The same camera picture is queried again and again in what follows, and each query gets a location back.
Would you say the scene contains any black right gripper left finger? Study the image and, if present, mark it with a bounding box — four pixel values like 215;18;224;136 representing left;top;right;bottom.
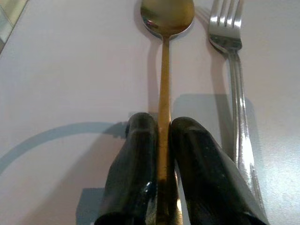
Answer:
93;112;160;225

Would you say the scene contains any silver metal fork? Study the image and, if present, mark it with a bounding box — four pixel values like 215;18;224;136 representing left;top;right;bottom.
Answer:
207;0;267;214

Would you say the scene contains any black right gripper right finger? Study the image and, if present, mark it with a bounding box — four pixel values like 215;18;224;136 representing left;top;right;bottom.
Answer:
169;116;270;225

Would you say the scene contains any gold metal spoon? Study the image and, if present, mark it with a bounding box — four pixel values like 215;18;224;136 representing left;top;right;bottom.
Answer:
139;0;195;225

